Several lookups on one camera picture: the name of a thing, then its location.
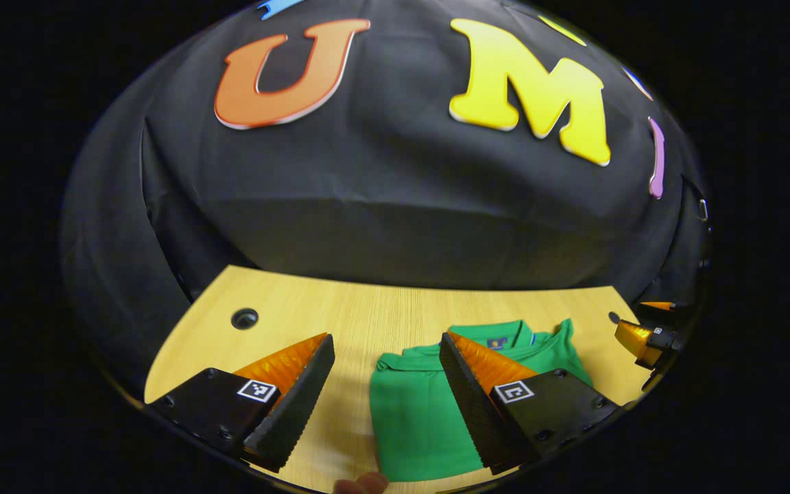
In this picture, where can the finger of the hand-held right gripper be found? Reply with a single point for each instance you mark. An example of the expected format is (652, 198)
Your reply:
(659, 306)
(662, 338)

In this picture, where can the green T-shirt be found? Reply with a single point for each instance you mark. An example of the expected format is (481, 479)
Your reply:
(415, 418)

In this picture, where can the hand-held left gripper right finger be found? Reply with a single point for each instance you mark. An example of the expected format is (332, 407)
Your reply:
(474, 412)

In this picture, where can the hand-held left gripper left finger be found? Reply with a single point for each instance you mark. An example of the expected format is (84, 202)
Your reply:
(295, 412)

